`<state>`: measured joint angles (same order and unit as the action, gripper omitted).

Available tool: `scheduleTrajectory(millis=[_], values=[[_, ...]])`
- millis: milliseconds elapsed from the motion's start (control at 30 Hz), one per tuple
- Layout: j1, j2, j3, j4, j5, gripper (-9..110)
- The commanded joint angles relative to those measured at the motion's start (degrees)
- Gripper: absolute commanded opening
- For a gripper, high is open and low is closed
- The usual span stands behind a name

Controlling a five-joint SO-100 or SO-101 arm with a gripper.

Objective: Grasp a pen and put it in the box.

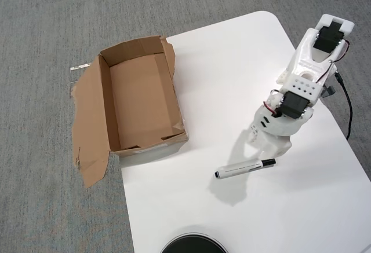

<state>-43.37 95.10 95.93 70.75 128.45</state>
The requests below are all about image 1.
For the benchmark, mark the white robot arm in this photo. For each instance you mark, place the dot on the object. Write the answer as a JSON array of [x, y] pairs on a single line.
[[304, 62]]

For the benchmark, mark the black round disc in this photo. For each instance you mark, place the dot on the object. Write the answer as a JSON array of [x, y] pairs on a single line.
[[194, 244]]

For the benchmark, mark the open brown cardboard box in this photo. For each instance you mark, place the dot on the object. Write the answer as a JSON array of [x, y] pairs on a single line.
[[139, 96]]

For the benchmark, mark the grey table clamp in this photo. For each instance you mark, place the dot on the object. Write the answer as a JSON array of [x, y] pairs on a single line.
[[330, 91]]

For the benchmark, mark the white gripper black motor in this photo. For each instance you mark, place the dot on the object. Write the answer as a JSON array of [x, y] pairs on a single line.
[[254, 131]]

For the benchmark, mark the white marker pen black cap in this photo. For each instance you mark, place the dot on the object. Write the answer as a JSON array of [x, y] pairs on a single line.
[[240, 169]]

